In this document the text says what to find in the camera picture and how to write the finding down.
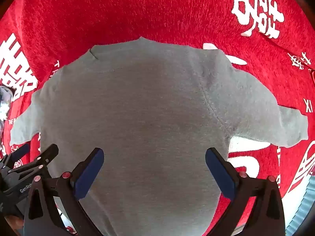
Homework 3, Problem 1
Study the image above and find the grey shirt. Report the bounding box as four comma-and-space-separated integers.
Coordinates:
10, 36, 309, 236

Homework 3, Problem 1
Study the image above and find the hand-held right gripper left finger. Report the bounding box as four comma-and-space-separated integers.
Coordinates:
23, 148, 104, 236

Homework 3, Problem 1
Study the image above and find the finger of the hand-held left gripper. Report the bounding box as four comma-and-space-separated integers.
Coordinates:
0, 143, 31, 165
10, 144, 59, 177

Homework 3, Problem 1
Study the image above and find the blue striped fabric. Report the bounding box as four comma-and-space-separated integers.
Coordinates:
285, 184, 315, 236

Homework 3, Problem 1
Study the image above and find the white patterned cloth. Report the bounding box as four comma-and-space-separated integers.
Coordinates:
0, 86, 14, 128

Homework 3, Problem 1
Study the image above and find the red printed blanket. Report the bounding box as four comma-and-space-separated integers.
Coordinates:
0, 0, 315, 236

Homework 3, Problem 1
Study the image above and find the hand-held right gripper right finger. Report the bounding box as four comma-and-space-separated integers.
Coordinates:
205, 148, 286, 236

